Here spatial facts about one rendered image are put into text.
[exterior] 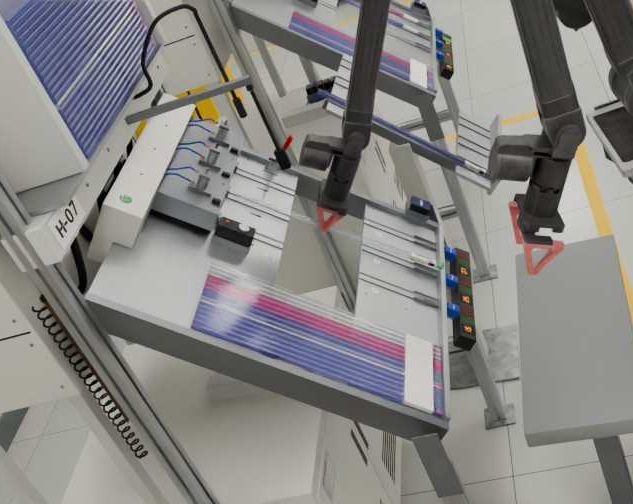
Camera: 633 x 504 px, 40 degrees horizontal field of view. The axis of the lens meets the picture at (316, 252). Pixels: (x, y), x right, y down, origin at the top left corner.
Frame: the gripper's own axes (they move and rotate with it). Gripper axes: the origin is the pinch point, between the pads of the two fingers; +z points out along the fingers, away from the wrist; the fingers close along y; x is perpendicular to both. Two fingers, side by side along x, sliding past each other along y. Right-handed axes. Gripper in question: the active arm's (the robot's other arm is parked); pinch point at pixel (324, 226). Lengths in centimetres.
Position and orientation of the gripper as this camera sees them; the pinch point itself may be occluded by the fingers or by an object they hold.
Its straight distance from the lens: 199.6
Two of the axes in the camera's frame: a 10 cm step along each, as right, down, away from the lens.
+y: -0.8, 5.7, -8.2
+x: 9.6, 2.6, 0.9
